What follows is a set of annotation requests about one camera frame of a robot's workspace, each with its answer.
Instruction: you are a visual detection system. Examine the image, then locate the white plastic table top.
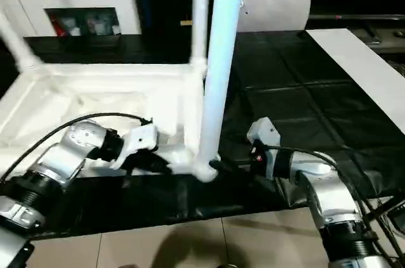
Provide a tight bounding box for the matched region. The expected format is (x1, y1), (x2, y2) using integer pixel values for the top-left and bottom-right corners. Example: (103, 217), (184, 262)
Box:
(0, 58), (221, 184)

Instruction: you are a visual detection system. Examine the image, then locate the white plastic table leg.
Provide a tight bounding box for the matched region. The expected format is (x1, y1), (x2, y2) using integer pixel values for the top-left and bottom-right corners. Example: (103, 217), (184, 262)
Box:
(194, 0), (249, 176)
(0, 10), (40, 73)
(190, 0), (212, 71)

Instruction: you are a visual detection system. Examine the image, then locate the black work mat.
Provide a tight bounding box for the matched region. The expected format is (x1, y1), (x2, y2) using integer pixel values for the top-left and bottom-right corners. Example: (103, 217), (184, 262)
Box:
(0, 27), (405, 240)

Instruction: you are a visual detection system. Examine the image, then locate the black stand leg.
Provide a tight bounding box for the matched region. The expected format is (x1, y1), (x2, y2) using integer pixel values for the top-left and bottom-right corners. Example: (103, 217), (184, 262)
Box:
(364, 196), (405, 222)

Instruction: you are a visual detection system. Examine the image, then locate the white flat sheet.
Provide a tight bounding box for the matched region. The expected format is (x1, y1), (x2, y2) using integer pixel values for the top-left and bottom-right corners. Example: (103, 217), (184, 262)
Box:
(306, 27), (405, 137)

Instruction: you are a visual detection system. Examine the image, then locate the grey floor device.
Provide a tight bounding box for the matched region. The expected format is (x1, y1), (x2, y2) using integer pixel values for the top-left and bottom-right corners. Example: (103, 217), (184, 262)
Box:
(383, 205), (405, 234)

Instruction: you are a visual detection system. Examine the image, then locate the grey cushion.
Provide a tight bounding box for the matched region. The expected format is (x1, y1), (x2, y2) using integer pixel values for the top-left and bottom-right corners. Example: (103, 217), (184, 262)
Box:
(237, 0), (313, 33)

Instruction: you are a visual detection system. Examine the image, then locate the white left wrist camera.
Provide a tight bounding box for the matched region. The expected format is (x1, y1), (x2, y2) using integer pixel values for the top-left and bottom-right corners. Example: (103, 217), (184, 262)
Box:
(109, 124), (159, 170)

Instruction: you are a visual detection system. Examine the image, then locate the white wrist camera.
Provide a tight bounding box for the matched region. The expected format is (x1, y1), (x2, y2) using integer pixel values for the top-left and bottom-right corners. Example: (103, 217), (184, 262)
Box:
(109, 124), (159, 170)
(246, 116), (282, 151)

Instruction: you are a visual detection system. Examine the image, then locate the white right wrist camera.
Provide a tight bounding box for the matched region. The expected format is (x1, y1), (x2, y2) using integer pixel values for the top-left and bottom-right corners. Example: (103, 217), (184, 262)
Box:
(246, 116), (282, 151)

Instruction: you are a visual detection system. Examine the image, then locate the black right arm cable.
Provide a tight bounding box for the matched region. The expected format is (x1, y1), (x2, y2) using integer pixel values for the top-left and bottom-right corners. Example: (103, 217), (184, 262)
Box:
(261, 144), (405, 256)

